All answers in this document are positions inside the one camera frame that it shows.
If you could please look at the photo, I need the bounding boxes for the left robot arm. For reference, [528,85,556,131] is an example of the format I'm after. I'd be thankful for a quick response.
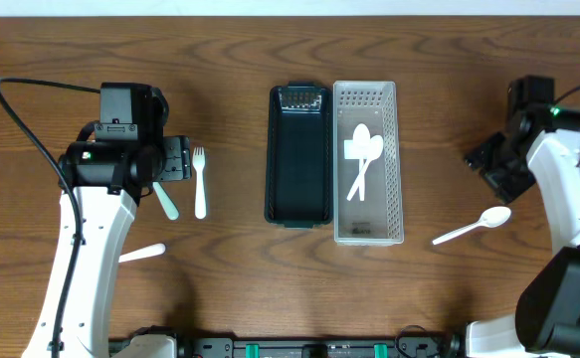
[23,83,191,357]

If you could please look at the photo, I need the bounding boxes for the white spoon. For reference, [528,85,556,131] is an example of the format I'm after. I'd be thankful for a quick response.
[346,135,384,201]
[352,123,370,202]
[432,206,511,246]

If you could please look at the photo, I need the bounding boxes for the black plastic basket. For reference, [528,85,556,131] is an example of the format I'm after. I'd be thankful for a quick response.
[264,82,332,229]

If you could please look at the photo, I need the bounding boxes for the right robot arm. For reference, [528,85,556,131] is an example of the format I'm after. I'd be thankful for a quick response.
[465,76,580,357]

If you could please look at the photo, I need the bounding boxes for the white fork near basket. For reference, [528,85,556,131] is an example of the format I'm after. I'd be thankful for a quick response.
[192,146,207,219]

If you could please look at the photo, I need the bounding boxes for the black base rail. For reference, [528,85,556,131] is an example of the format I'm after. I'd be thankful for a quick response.
[134,325,466,358]

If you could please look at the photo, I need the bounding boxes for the left black cable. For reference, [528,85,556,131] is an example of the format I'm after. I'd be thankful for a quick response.
[0,76,102,358]

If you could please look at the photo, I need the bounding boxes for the mint green plastic fork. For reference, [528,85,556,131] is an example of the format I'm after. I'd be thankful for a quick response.
[153,182,180,221]

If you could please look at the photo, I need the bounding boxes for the clear white plastic basket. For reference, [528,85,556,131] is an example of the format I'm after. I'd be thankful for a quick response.
[333,81,404,247]

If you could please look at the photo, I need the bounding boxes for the white utensil handle lower left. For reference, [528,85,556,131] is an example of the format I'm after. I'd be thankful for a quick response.
[118,243,166,263]

